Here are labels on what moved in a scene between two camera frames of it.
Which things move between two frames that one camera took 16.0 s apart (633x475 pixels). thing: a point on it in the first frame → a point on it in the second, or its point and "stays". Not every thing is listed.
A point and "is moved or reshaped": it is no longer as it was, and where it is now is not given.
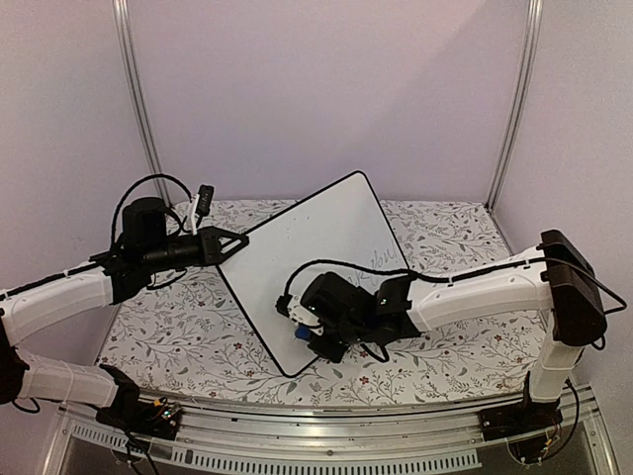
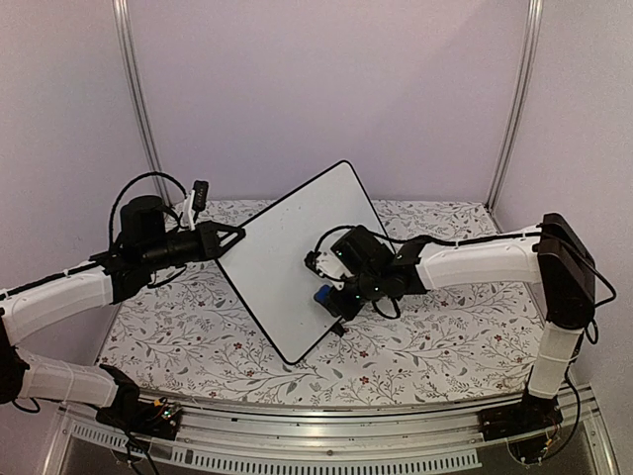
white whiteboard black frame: [341, 229] is moved or reshaped
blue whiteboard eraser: [303, 332] is moved or reshaped
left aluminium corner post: [122, 32] stays
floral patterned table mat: [186, 332] stays
